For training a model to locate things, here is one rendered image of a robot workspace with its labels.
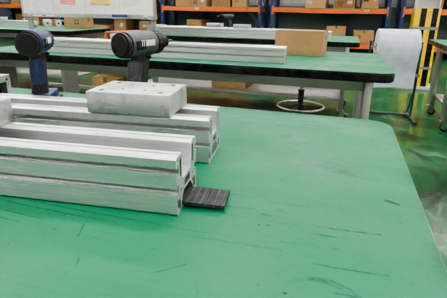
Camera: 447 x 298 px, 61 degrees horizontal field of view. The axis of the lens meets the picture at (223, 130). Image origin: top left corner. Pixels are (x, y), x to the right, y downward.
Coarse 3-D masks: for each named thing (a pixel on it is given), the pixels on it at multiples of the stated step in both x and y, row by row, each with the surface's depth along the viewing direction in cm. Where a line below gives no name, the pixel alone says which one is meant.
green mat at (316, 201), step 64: (256, 128) 91; (320, 128) 92; (384, 128) 92; (256, 192) 59; (320, 192) 59; (384, 192) 60; (0, 256) 43; (64, 256) 43; (128, 256) 43; (192, 256) 44; (256, 256) 44; (320, 256) 44; (384, 256) 44
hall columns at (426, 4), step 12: (420, 0) 525; (432, 0) 521; (420, 12) 516; (432, 12) 512; (420, 24) 520; (432, 24) 516; (432, 36) 520; (432, 48) 524; (420, 72) 537; (420, 84) 541
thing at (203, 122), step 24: (0, 96) 82; (24, 96) 82; (48, 96) 82; (24, 120) 74; (48, 120) 73; (72, 120) 74; (96, 120) 73; (120, 120) 70; (144, 120) 70; (168, 120) 69; (192, 120) 68; (216, 120) 75; (216, 144) 77
